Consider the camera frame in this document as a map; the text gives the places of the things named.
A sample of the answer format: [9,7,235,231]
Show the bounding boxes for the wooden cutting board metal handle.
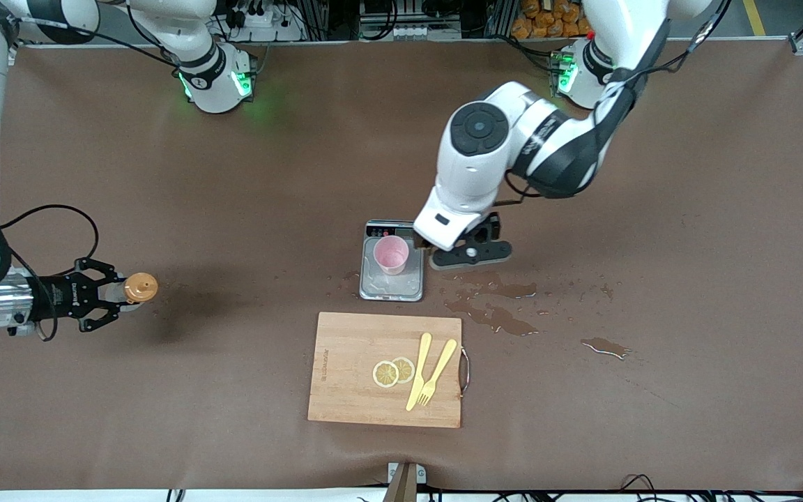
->
[307,312,471,429]

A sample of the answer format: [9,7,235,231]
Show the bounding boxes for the long spilled liquid puddle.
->
[445,298,540,337]

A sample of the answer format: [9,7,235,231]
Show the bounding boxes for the white terminal strip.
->
[360,24,462,41]

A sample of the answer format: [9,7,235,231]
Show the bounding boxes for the wide spilled liquid puddle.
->
[441,271,538,301]

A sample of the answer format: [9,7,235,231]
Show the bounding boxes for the brown table cover mat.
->
[0,38,803,492]

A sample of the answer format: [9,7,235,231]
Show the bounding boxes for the orange packaged buns pile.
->
[511,0,594,39]

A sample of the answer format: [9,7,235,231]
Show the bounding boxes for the yellow plastic knife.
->
[406,333,433,412]

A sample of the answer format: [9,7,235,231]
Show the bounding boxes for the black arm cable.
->
[505,0,733,204]
[0,0,181,280]

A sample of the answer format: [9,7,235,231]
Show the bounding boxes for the translucent squeeze bottle orange cap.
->
[104,272,160,309]

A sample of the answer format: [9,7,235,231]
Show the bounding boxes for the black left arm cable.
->
[505,0,733,204]

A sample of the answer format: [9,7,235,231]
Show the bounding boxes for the yellow plastic fork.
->
[417,339,458,407]

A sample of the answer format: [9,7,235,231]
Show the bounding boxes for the metal bracket camera post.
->
[386,462,427,502]

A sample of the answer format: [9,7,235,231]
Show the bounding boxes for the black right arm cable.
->
[0,0,181,280]

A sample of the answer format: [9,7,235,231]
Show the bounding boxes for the pink plastic cup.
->
[374,236,410,275]

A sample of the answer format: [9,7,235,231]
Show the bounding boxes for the white power strip black plugs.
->
[224,0,305,43]

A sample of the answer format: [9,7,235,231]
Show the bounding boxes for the small spilled liquid puddle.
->
[581,337,632,360]

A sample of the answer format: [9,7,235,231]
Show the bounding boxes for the silver digital kitchen scale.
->
[359,220,426,303]

